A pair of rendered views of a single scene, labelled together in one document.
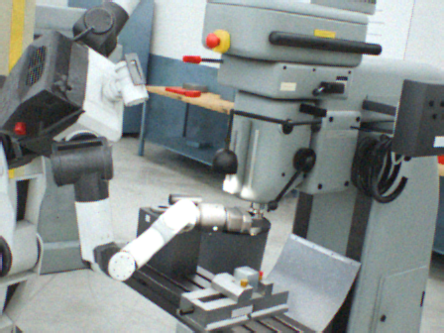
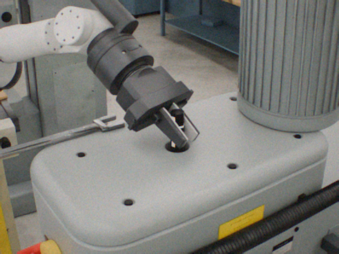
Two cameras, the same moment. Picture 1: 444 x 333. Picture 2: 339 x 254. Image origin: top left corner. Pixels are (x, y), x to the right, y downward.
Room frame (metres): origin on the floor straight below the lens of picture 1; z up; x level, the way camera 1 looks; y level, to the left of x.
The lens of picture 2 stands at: (1.23, -0.22, 2.30)
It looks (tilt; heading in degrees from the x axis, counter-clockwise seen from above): 28 degrees down; 10
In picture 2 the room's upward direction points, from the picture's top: straight up
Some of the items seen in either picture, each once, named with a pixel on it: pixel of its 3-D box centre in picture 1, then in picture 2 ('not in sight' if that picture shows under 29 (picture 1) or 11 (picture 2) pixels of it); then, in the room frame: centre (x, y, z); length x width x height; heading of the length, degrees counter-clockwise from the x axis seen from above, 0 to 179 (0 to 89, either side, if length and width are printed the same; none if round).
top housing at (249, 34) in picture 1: (285, 30); (184, 185); (1.94, -0.13, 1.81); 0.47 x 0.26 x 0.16; 133
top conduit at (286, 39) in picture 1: (328, 44); (249, 236); (1.84, -0.24, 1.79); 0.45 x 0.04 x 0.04; 133
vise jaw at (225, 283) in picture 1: (231, 286); not in sight; (1.89, -0.07, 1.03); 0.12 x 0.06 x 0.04; 43
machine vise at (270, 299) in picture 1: (236, 296); not in sight; (1.91, -0.09, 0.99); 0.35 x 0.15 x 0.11; 133
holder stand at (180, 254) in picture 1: (167, 238); not in sight; (2.23, 0.16, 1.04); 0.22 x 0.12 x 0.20; 43
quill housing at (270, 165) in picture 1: (267, 146); not in sight; (1.93, -0.12, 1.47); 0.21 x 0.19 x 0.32; 43
